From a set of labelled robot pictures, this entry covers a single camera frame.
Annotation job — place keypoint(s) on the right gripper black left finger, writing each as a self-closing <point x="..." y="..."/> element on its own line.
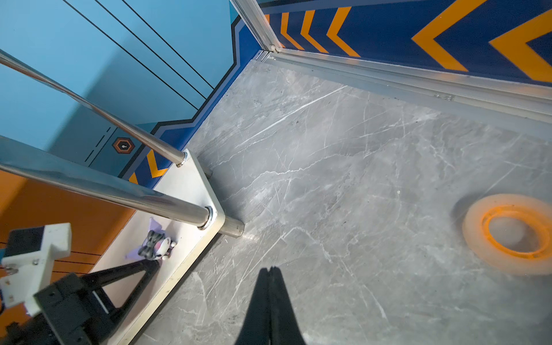
<point x="256" y="328"/>

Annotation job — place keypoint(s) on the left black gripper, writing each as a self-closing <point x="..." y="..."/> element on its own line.
<point x="85" y="309"/>

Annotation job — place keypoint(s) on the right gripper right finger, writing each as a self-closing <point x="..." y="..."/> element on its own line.
<point x="284" y="328"/>

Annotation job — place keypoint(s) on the purple figurine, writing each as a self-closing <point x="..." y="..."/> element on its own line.
<point x="157" y="245"/>

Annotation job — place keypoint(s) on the white two-tier shelf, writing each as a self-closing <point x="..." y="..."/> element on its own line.
<point x="183" y="202"/>

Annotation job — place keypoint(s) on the orange tape roll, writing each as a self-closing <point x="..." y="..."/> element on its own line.
<point x="511" y="233"/>

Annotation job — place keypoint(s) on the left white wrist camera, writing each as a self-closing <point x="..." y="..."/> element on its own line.
<point x="28" y="260"/>

